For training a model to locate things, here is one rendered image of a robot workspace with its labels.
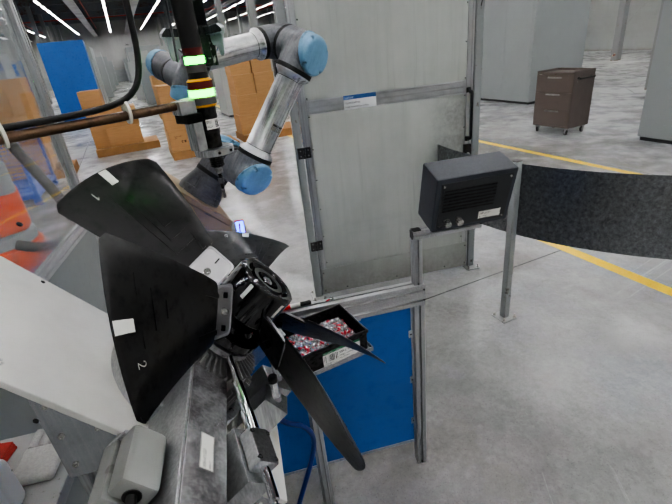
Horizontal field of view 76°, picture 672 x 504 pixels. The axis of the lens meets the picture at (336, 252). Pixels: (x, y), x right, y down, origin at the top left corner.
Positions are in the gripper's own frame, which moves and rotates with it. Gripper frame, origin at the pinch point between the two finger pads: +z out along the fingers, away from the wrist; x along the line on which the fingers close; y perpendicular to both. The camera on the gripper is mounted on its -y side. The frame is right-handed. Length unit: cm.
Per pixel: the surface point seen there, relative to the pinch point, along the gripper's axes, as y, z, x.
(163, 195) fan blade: 28.1, 13.6, 10.9
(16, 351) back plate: 42, 36, 33
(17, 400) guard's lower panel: 87, -14, 70
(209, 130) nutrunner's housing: 16.9, 17.6, -0.4
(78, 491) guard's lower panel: 132, -18, 70
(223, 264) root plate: 41.2, 21.0, 2.2
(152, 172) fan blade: 24.4, 9.2, 12.5
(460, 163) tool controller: 42, -20, -68
